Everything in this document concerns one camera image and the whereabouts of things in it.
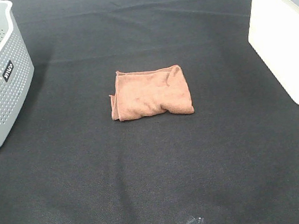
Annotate brown towel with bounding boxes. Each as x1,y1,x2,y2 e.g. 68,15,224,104
109,65,194,121

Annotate black table cloth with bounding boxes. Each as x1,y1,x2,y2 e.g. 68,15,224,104
0,0,299,224

